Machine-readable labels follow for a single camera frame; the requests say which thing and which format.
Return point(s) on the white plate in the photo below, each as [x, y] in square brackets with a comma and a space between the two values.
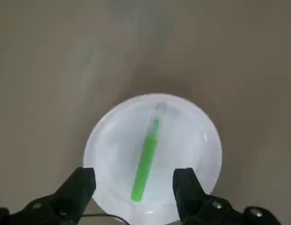
[183, 140]

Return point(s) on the green marker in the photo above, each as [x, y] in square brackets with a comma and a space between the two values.
[146, 161]

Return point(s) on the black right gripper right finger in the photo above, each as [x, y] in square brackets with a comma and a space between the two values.
[194, 204]

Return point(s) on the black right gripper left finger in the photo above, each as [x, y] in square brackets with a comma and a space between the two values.
[65, 201]

